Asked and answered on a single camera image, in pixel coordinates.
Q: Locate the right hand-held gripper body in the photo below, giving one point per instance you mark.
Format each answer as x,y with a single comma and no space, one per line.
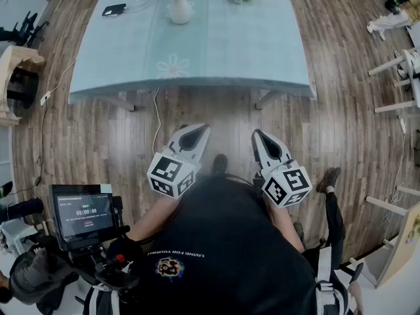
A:
288,185

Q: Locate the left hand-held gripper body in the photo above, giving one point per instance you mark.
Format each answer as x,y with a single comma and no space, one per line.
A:
170,176

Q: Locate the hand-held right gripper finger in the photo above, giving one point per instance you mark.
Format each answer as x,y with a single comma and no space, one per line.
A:
259,156
283,149

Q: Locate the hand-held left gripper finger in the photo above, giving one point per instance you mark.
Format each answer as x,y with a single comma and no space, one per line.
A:
178,136
201,148

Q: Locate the white ribbed vase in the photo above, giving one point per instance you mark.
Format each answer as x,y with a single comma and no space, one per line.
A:
178,8

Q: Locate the person's left forearm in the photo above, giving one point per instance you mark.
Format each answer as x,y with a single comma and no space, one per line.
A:
154,218

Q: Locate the person's right forearm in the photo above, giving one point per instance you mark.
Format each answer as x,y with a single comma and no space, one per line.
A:
287,225

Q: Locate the person's left shoe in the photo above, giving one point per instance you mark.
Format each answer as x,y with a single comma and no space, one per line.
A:
220,164

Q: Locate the person's black t-shirt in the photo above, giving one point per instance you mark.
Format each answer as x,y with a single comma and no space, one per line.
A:
229,241

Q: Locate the black rig monitor screen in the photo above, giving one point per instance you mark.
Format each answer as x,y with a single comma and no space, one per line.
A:
85,215

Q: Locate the light blue cloth table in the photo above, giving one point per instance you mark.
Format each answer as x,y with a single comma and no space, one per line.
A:
229,44

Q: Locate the white desk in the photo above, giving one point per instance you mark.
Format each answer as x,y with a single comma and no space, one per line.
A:
393,106

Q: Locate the white power strip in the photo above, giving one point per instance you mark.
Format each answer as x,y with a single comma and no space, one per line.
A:
403,125
45,98

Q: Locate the black smartphone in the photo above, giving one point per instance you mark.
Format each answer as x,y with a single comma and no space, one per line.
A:
113,10

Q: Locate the beige cloth covered table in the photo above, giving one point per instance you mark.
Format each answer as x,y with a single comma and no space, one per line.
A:
19,57

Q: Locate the black green bag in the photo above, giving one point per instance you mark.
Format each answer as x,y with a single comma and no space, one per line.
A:
397,3

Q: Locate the black office chair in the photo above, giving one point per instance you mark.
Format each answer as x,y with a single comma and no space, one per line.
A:
23,28

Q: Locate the black monitor mount rig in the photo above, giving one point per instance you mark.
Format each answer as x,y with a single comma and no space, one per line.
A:
98,264

